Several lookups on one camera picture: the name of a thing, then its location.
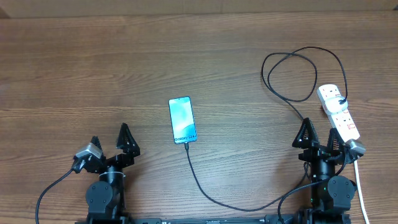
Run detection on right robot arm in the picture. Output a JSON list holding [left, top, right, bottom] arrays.
[[292, 118, 357, 224]]

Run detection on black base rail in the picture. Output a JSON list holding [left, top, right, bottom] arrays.
[[76, 213, 351, 224]]

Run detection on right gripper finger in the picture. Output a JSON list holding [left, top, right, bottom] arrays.
[[292, 118, 320, 149], [326, 128, 345, 152]]

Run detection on blue Galaxy smartphone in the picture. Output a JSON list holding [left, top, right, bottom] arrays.
[[169, 96, 197, 144]]

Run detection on cardboard backdrop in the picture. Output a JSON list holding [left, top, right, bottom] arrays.
[[1, 0, 397, 19]]

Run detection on white power strip cord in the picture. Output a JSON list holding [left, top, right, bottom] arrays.
[[353, 158, 370, 224]]

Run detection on white charger adapter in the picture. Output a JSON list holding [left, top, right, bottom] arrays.
[[323, 96, 348, 115]]

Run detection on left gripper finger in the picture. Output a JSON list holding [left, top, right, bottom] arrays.
[[90, 136, 103, 152], [116, 123, 141, 157]]

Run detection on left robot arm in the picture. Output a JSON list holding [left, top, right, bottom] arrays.
[[72, 123, 140, 223]]

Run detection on white power strip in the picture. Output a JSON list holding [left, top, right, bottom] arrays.
[[317, 84, 360, 142]]

